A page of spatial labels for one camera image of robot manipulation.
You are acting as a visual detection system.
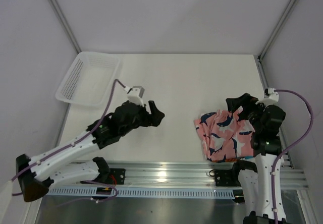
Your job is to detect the white plastic basket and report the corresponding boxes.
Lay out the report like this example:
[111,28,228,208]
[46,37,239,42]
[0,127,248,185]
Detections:
[55,51,123,107]

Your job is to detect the blue orange patterned shorts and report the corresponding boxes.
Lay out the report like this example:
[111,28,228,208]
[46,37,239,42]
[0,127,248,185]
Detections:
[211,156,253,163]

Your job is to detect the white slotted cable duct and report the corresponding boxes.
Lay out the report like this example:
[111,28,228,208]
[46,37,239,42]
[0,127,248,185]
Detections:
[48,186,235,199]

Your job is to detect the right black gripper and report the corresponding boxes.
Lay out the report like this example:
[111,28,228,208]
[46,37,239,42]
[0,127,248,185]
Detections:
[225,93,268,132]

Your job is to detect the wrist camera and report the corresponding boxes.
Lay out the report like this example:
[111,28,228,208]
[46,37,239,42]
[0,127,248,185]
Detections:
[259,88,279,105]
[124,86,145,106]

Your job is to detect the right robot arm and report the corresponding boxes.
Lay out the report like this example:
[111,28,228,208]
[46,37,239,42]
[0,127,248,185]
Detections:
[226,93,287,223]

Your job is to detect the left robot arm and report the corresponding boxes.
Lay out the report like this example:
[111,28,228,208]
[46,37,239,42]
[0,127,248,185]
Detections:
[15,100,165,202]

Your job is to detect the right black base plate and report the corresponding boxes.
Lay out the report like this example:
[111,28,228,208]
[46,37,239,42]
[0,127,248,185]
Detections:
[208,162,246,187]

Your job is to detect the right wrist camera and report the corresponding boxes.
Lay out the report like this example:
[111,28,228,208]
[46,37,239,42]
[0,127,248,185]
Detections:
[259,88,279,105]

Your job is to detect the aluminium frame post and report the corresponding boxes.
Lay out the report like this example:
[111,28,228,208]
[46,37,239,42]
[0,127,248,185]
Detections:
[48,0,81,53]
[257,0,313,63]

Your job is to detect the right aluminium frame post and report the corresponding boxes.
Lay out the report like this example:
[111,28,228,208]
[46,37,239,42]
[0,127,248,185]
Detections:
[257,0,313,63]

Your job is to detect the pink star patterned shorts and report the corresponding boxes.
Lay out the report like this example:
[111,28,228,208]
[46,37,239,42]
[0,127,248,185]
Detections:
[194,107,254,162]

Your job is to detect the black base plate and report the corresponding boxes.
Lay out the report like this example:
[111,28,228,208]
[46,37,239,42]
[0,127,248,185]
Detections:
[208,162,246,187]
[80,157,126,185]

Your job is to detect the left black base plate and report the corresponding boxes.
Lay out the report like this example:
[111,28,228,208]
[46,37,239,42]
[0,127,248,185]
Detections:
[80,157,126,185]

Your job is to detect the left aluminium frame post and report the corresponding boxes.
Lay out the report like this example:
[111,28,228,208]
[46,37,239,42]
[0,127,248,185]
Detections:
[48,0,81,53]

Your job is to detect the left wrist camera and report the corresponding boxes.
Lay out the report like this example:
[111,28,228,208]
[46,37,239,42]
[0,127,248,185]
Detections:
[124,86,145,106]

